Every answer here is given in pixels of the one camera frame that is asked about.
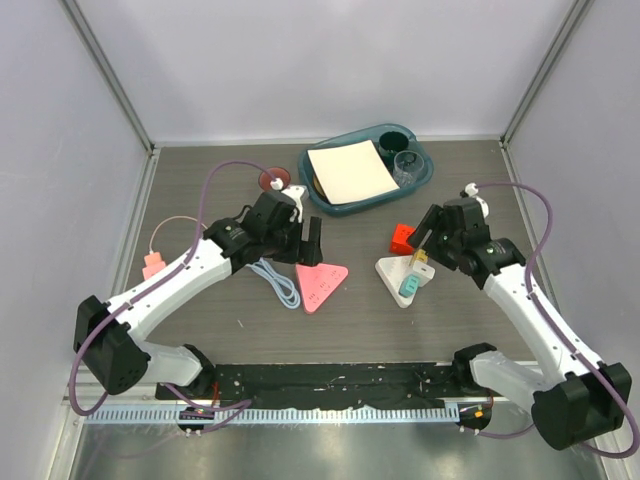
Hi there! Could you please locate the yellow plug adapter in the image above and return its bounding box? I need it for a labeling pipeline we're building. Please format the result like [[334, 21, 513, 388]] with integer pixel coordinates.
[[410, 249, 428, 265]]

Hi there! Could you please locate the red cube socket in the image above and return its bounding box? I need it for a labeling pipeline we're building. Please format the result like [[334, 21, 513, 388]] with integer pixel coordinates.
[[389, 224, 415, 256]]

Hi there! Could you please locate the pink triangular power strip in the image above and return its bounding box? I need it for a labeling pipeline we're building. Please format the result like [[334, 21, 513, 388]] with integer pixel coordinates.
[[295, 263, 349, 314]]

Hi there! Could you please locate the white plug adapter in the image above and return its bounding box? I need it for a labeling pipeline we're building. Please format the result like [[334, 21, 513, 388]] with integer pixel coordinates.
[[411, 261, 435, 288]]

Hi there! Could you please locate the white triangular power strip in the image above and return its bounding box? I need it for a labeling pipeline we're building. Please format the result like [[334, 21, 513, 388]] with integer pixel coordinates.
[[375, 255, 415, 308]]

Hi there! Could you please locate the teal plug adapter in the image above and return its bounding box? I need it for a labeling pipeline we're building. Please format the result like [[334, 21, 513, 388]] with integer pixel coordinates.
[[398, 274, 421, 298]]

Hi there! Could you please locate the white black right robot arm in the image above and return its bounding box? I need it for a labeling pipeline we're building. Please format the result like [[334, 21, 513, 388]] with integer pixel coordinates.
[[408, 197, 632, 450]]

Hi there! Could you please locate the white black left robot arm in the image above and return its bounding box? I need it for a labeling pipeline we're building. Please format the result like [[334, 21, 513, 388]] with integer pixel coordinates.
[[74, 185, 322, 399]]

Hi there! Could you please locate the pink charger plug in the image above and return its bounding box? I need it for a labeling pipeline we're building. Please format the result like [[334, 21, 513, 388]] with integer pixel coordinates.
[[142, 252, 166, 280]]

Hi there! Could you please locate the clear glass cup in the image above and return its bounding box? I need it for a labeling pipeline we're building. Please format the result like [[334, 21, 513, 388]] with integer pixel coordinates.
[[392, 150, 425, 188]]

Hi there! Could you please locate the teal plastic tray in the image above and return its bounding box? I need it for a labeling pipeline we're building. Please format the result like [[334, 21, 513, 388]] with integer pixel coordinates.
[[297, 123, 434, 217]]

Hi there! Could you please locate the white paper sheet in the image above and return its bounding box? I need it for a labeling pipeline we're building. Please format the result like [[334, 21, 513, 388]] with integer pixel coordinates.
[[307, 140, 399, 205]]

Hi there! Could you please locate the dark green cup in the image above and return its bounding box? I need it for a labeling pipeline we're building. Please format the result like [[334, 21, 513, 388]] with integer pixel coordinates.
[[378, 131, 409, 158]]

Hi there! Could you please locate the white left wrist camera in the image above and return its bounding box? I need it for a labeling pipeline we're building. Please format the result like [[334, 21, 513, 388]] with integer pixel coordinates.
[[282, 184, 309, 223]]

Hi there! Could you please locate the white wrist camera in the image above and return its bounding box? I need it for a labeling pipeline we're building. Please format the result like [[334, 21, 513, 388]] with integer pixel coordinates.
[[282, 184, 309, 223], [460, 182, 490, 219]]

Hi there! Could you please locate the light blue power cord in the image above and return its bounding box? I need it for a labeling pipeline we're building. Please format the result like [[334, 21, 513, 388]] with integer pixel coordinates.
[[247, 258, 302, 310]]

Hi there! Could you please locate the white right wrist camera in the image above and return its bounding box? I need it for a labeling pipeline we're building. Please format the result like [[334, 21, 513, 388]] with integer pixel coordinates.
[[460, 182, 490, 219]]

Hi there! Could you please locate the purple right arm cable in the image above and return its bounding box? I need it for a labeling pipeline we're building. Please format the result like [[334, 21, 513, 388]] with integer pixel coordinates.
[[469, 182, 640, 459]]

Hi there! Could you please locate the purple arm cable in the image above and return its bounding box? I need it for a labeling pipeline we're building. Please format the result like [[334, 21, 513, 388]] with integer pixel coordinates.
[[469, 182, 640, 459], [67, 159, 281, 432]]

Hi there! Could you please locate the pink charging cable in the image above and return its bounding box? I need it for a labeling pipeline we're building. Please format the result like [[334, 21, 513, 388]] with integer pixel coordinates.
[[148, 215, 207, 257]]

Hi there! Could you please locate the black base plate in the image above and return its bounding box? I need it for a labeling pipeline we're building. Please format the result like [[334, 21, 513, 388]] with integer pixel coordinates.
[[154, 360, 514, 412]]

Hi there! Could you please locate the perforated cable duct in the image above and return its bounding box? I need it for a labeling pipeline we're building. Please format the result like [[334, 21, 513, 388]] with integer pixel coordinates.
[[85, 402, 459, 425]]

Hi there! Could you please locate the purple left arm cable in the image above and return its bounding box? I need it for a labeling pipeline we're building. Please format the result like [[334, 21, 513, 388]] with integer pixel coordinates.
[[67, 159, 281, 432]]

